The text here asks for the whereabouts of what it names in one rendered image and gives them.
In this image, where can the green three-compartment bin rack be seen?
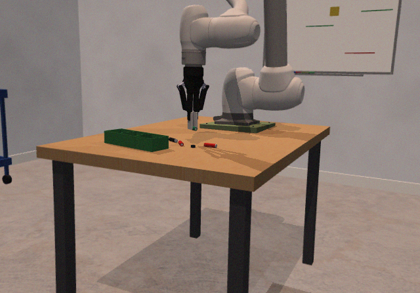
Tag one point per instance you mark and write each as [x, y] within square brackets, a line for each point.
[137, 140]

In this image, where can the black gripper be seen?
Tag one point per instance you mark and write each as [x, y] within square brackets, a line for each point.
[194, 101]

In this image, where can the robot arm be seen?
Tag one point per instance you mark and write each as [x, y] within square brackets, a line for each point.
[242, 92]

